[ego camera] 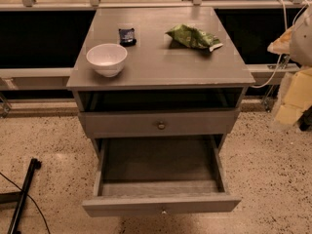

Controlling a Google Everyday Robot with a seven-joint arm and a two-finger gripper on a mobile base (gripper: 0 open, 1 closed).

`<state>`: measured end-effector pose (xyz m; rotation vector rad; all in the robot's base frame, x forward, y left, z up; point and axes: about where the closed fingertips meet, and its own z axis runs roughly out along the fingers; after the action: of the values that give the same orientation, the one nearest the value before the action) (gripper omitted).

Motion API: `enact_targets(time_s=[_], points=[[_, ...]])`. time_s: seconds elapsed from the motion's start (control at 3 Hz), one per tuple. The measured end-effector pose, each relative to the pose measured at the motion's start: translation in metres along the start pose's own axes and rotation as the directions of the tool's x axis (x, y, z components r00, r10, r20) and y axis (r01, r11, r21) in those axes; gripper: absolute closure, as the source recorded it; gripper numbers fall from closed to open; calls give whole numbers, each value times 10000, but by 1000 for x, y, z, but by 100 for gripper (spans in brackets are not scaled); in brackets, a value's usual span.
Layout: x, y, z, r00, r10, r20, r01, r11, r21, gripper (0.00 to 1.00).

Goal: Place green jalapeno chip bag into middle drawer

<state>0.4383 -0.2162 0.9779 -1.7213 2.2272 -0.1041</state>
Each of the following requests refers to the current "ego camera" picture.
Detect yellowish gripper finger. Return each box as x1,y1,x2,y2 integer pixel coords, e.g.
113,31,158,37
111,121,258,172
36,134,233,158
272,67,312,127
267,27,293,55

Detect green jalapeno chip bag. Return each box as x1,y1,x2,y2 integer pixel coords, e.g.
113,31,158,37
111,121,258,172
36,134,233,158
166,24,223,52

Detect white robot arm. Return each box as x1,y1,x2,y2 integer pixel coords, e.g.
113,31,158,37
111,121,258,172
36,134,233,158
267,6,312,125

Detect open grey middle drawer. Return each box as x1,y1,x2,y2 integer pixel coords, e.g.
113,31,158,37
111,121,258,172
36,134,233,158
83,136,241,217

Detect closed upper grey drawer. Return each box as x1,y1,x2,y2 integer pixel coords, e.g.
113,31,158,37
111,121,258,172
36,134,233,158
78,109,239,138

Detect small dark blue packet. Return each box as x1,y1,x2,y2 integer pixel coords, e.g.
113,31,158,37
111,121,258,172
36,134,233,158
118,28,137,47

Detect white ceramic bowl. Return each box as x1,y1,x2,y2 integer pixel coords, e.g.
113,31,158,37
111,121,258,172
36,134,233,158
86,43,128,77

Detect black metal stand leg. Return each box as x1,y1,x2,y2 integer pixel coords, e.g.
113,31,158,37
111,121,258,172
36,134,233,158
0,158,41,234

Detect white hanging cable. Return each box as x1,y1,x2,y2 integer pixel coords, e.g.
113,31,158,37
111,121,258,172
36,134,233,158
249,0,312,90

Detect thin black floor cable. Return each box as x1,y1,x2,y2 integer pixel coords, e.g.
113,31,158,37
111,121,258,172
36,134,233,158
0,172,52,234

